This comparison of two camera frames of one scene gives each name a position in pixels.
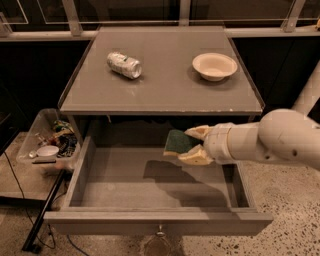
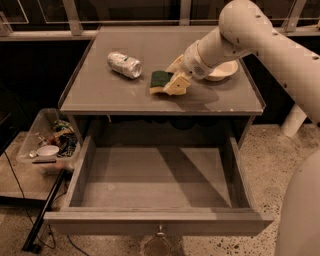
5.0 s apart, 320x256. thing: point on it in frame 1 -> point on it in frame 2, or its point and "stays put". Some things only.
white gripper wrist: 216,143 -> 193,63
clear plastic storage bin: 48,140 stays put
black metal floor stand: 29,244 stays put
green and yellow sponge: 177,142 -> 158,80
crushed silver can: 124,65 stays put
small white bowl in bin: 47,151 stays put
